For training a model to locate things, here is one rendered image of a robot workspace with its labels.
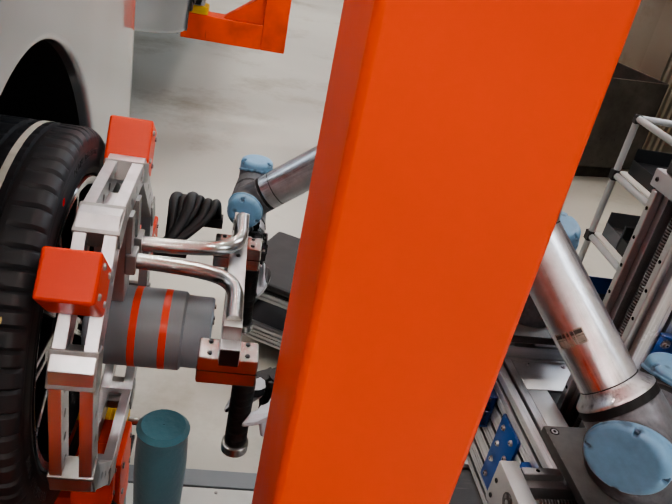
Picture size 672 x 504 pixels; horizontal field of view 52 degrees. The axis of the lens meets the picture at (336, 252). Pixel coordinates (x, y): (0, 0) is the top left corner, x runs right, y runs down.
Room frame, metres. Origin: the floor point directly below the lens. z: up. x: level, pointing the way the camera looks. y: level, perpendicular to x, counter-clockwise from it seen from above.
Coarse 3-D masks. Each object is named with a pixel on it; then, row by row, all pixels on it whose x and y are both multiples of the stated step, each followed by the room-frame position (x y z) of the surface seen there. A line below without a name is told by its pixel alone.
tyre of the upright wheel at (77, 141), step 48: (0, 144) 0.88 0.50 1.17; (48, 144) 0.91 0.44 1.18; (96, 144) 1.06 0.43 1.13; (0, 192) 0.79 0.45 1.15; (48, 192) 0.81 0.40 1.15; (0, 240) 0.74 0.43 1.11; (48, 240) 0.78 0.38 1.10; (0, 288) 0.69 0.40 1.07; (0, 336) 0.66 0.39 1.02; (0, 384) 0.63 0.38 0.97; (0, 432) 0.62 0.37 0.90; (0, 480) 0.61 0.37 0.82
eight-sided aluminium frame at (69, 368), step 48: (96, 192) 0.90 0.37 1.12; (144, 192) 1.08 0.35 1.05; (96, 240) 0.83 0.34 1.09; (96, 336) 0.73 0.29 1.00; (48, 384) 0.68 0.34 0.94; (96, 384) 0.70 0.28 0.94; (48, 432) 0.68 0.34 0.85; (96, 432) 0.72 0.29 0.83; (48, 480) 0.68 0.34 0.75; (96, 480) 0.71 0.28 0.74
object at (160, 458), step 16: (144, 416) 0.86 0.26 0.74; (160, 416) 0.87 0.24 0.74; (176, 416) 0.88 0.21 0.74; (144, 432) 0.83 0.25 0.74; (160, 432) 0.83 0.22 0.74; (176, 432) 0.84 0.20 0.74; (144, 448) 0.82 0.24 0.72; (160, 448) 0.81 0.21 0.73; (176, 448) 0.83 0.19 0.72; (144, 464) 0.81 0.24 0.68; (160, 464) 0.81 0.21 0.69; (176, 464) 0.83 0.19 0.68; (144, 480) 0.81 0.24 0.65; (160, 480) 0.81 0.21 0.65; (176, 480) 0.83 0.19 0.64; (144, 496) 0.81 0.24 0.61; (160, 496) 0.81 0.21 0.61; (176, 496) 0.83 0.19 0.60
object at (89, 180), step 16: (80, 192) 1.11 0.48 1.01; (64, 224) 0.86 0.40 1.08; (64, 240) 0.98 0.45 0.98; (48, 320) 0.87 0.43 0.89; (80, 320) 1.05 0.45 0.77; (48, 336) 0.85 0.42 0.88; (80, 336) 1.05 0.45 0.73; (32, 400) 0.70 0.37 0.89; (32, 416) 0.69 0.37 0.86; (32, 432) 0.69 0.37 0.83; (48, 464) 0.76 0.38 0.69
